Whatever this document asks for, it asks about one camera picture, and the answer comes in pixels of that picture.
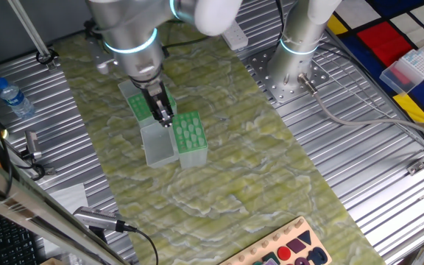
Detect green marble pattern mat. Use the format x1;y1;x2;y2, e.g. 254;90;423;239
52;0;386;265

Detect white power strip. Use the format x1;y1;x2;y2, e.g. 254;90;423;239
221;20;250;52

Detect slanted aluminium pole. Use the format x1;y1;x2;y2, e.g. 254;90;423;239
7;0;57;71

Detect clear tip box green rack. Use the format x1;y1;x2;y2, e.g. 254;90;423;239
140;110;209;170
118;79;178;129

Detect clear water bottle blue cap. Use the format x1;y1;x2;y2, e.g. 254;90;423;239
0;76;36;119

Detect black pole base clamp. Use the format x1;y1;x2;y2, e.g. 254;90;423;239
35;46;60;71

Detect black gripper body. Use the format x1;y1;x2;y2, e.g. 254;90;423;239
138;81;169;111

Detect white paper sheet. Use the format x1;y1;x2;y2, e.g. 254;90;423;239
48;183;90;215

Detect aluminium frame beam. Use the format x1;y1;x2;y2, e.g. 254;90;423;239
0;146;130;265

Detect silver camera on black clamp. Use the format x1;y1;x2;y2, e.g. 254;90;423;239
19;130;47;181

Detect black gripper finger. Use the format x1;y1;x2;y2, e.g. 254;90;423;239
159;94;175;126
151;105;170;128

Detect wooden shape puzzle board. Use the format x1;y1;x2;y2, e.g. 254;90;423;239
218;216;333;265

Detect thick grey robot cable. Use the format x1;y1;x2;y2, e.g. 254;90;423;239
296;72;424;146

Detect black keyboard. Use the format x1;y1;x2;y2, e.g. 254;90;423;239
0;208;42;265

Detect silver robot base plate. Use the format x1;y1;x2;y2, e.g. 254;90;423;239
247;43;331;107

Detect red circle puzzle piece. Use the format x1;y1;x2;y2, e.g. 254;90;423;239
277;245;292;261

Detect navy triangle puzzle piece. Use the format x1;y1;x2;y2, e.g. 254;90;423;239
297;230;313;246

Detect silver depth camera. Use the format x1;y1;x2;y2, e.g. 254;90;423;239
72;205;127;233

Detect clear box white tip rack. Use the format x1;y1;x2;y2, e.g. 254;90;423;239
379;49;424;96

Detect colour block patterned mat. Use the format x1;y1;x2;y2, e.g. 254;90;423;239
325;0;424;144

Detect blue rounded puzzle piece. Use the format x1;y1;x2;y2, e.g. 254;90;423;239
305;246;329;265

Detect black camera cable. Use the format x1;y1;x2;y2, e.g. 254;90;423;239
123;224;160;265

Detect purple square puzzle piece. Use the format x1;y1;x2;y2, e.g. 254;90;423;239
286;238;308;255

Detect teal puzzle piece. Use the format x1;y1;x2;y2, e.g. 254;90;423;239
261;251;281;265

